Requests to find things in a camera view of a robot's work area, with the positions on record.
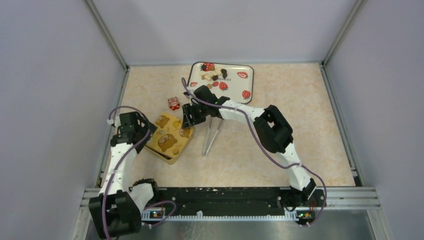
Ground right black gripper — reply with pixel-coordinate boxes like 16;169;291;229
182;102;209;130

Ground wooden animal puzzle board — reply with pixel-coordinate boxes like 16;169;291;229
145;112;195;165

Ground metal tongs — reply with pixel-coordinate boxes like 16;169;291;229
201;117;224;156

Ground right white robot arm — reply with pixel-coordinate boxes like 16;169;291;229
182;85;317;206

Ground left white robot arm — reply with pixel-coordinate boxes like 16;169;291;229
88;110;161;240

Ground gold chocolate box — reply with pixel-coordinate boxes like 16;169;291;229
145;130;193;165

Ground pile of chocolates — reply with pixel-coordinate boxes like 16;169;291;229
199;62;228;89

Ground strawberry pattern tray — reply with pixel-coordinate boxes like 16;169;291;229
186;61;255;104

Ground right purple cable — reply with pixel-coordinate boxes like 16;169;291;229
181;77;328;227

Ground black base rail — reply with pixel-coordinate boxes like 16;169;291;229
147;187;326;217

